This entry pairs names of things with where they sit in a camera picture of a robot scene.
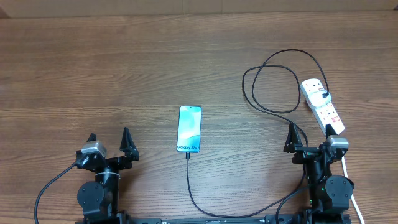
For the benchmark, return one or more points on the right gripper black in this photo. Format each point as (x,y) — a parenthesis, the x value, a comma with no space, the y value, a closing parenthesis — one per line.
(303,152)

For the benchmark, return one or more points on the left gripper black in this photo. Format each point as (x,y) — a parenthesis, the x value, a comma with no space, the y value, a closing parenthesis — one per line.
(129,150)

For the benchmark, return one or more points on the blue Galaxy smartphone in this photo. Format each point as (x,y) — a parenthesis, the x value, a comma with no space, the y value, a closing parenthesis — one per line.
(189,129)

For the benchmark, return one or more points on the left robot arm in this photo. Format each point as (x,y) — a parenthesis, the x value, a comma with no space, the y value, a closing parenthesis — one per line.
(99,199)

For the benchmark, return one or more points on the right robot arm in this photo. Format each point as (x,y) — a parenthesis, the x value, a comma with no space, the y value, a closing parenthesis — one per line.
(329,194)

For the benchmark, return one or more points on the white charger adapter plug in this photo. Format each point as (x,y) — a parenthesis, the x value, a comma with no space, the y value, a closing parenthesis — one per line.
(318,99)

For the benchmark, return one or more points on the white power strip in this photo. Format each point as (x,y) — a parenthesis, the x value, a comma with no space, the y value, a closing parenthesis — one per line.
(325,114)

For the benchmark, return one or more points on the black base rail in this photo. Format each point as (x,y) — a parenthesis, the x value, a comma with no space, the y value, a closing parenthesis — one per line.
(268,219)

